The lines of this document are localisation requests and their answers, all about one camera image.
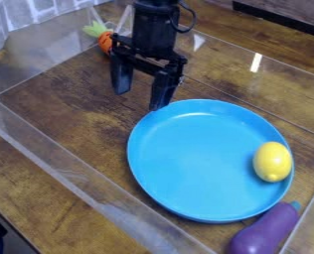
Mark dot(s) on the clear acrylic enclosure wall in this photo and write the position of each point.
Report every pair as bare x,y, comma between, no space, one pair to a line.
69,194

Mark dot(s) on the white grid curtain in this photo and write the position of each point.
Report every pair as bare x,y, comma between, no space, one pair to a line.
22,13

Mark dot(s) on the orange toy carrot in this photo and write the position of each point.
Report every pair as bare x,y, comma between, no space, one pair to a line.
99,31

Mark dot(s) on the yellow toy lemon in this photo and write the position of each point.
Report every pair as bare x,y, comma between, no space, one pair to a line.
273,162

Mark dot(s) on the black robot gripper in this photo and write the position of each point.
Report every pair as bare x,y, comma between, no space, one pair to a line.
152,41

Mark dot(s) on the blue round plate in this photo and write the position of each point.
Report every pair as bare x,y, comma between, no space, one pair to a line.
190,155

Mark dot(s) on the purple toy eggplant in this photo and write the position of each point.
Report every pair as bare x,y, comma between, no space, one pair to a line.
261,238

